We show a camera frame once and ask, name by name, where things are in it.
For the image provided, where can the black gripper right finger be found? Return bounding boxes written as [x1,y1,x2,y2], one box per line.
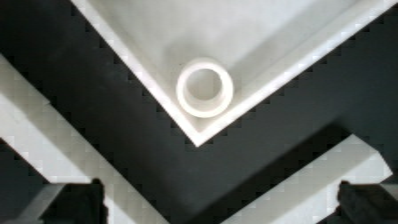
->
[331,181,398,224]

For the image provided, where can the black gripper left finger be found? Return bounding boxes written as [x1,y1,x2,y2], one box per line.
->
[16,179,109,224]

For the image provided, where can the white square tabletop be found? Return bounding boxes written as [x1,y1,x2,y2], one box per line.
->
[71,0,398,145]

